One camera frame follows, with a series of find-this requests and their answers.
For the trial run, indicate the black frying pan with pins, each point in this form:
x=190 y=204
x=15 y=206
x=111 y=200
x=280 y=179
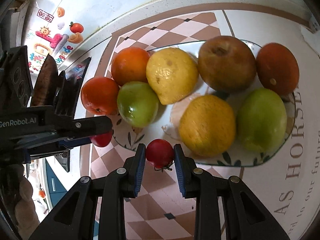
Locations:
x=46 y=84

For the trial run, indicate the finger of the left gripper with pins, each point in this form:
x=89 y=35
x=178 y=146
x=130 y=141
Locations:
x=70 y=143
x=88 y=127

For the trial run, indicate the yellow pear-shaped lemon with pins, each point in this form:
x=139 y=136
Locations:
x=172 y=74

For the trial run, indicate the dark red orange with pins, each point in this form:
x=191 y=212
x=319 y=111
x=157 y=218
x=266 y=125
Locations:
x=277 y=68

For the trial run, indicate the small green apple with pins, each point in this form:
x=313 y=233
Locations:
x=137 y=104

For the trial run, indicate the large orange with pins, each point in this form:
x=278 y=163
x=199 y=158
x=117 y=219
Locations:
x=130 y=65

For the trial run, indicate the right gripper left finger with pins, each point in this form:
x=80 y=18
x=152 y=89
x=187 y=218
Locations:
x=102 y=199

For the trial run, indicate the colourful wall sticker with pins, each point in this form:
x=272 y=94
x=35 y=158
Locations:
x=53 y=34

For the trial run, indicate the large green apple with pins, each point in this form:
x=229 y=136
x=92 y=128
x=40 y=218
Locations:
x=262 y=121

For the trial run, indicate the round yellow lemon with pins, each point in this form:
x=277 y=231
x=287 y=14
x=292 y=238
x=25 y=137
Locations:
x=208 y=126

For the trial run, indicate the brown apple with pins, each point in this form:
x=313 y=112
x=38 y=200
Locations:
x=226 y=64

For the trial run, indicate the small orange tangerine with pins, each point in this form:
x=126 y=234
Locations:
x=99 y=96

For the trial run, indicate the black gas stove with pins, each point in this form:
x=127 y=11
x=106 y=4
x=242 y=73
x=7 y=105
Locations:
x=67 y=95

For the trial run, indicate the blue cabinet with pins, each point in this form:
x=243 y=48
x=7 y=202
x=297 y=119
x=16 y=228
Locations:
x=53 y=172

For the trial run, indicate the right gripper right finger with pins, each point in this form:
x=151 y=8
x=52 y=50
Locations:
x=245 y=215

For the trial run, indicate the cherry tomato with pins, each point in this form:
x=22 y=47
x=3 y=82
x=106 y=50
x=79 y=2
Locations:
x=160 y=154
x=101 y=140

